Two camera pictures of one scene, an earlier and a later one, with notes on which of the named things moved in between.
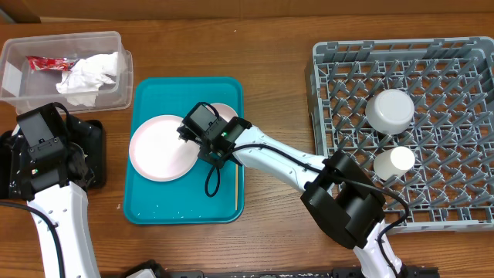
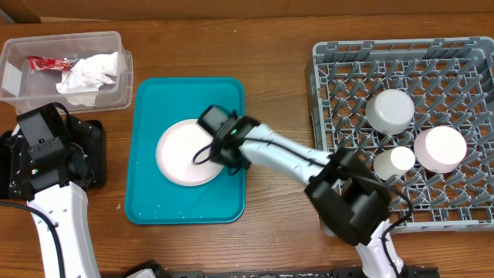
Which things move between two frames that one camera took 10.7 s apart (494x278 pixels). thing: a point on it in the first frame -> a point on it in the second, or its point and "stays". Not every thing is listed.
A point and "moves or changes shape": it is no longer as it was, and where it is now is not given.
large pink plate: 158,153 moves or changes shape
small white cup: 394,161 stays
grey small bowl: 390,111 stays
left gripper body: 75,147 stays
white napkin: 94,69 stays
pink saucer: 225,111 moves or changes shape
